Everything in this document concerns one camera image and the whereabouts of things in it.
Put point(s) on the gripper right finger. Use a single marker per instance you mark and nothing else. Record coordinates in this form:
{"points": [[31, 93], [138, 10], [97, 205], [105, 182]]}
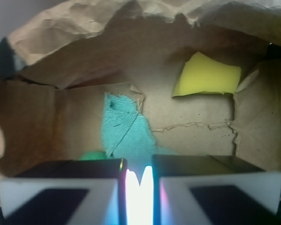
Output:
{"points": [[213, 190]]}

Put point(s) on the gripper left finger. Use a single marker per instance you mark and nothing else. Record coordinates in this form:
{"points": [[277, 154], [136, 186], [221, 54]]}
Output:
{"points": [[66, 193]]}

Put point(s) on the blue terry cloth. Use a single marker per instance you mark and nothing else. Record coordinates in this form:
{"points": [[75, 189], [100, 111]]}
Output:
{"points": [[125, 133]]}

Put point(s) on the green knitted ball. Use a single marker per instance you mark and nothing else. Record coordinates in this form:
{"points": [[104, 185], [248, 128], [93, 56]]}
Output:
{"points": [[93, 155]]}

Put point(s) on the yellow sponge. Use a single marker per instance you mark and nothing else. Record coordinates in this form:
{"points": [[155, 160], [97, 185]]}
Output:
{"points": [[204, 75]]}

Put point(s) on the brown paper bag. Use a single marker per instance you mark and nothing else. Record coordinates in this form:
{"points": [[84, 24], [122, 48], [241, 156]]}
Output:
{"points": [[81, 49]]}

